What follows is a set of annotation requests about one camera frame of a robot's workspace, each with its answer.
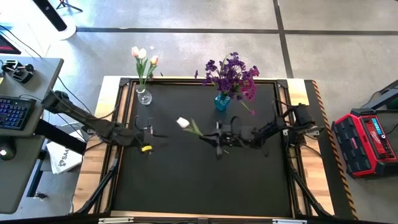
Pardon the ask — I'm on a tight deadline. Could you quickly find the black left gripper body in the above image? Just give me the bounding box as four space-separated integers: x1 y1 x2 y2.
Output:
130 117 156 155

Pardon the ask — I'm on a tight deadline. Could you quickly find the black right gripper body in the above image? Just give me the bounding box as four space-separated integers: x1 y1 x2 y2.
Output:
214 121 251 160

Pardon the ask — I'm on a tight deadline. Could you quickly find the white artificial tulip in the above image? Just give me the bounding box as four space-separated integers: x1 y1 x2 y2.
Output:
176 116 205 138
137 47 147 91

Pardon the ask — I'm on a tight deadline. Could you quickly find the magenta purple flower bunch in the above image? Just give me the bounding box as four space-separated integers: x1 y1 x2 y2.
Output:
238 65 261 116

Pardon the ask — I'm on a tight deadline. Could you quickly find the small dark purple flower bunch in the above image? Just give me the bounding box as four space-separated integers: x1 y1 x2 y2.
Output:
194 58 220 97

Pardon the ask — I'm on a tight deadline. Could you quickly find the large dark purple flower bunch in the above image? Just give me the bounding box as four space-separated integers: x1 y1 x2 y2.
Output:
217 52 246 97

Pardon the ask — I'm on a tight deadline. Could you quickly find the pink artificial tulip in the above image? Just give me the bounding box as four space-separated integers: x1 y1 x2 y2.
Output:
131 45 146 91
146 55 160 88

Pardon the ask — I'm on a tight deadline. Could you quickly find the blue glass vase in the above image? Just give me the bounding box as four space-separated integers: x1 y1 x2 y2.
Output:
213 92 231 112

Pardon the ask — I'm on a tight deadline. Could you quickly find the clear glass vase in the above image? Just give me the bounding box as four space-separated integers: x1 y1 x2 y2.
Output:
135 83 153 106

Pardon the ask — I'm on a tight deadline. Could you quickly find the black table mat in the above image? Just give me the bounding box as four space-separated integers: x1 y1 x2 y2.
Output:
111 81 295 218

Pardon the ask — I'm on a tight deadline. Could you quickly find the black desk support bar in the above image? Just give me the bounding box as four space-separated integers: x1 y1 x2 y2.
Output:
34 119 88 156

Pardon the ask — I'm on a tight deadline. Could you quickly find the white printed bag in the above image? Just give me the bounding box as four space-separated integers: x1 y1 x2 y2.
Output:
45 141 84 175

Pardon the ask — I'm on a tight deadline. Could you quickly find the black ramp with hazard stripes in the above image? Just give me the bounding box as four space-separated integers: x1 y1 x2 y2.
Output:
303 80 359 220

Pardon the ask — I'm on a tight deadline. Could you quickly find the grey desk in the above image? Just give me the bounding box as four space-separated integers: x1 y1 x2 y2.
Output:
0 55 65 215

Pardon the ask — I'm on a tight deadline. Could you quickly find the red and black tool case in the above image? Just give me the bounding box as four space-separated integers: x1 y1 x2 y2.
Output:
331 108 398 180

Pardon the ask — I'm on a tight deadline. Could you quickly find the black backlit keyboard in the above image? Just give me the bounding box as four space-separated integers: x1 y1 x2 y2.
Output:
0 95 37 131

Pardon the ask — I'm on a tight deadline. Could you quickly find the black computer mouse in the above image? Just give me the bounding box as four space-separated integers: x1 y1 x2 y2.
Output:
0 146 16 161

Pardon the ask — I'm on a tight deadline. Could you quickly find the black panel white base stand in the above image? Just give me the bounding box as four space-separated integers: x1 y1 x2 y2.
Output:
30 0 77 41

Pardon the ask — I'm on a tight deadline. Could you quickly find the black tripod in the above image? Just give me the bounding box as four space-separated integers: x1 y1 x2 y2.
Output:
55 0 84 14

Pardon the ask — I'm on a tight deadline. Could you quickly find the dark grey cart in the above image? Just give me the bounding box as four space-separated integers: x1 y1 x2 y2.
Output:
366 79 398 110

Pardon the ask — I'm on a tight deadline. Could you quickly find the black laptop screen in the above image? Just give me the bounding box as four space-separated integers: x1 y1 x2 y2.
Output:
0 33 22 55

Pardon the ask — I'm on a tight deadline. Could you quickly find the black aluminium table frame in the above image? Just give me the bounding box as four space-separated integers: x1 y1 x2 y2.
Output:
70 70 335 224

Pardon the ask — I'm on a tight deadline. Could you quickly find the silver metal bracket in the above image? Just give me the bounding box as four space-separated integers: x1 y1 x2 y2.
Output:
272 219 308 224
98 217 134 224

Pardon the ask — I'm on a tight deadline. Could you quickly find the black floor cable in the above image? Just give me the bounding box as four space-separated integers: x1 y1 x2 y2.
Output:
0 24 98 125

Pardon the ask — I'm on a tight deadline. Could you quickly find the black clamp mount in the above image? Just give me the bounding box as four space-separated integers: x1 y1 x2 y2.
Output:
1 59 34 85

